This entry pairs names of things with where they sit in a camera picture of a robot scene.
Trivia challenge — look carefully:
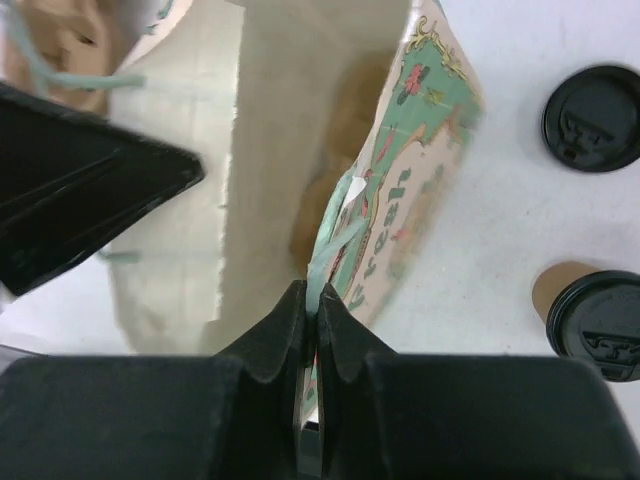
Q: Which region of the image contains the green paper takeout bag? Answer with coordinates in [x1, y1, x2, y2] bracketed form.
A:
[0, 0, 486, 356]

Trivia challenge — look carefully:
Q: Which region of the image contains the black plastic cup lid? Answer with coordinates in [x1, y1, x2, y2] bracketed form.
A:
[546, 270, 639, 383]

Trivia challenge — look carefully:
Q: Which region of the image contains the brown paper coffee cup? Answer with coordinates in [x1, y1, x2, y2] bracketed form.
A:
[531, 260, 599, 326]

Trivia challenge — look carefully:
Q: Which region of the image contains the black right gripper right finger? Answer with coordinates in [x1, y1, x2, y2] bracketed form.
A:
[317, 286, 639, 479]

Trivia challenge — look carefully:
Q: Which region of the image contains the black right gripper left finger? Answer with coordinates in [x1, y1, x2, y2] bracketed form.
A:
[1, 281, 306, 479]

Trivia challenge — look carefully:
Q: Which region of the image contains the single brown pulp cup carrier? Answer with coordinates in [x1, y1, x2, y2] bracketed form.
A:
[289, 51, 394, 277]

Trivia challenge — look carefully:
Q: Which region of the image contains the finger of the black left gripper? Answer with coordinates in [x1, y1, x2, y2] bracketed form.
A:
[1, 84, 205, 296]

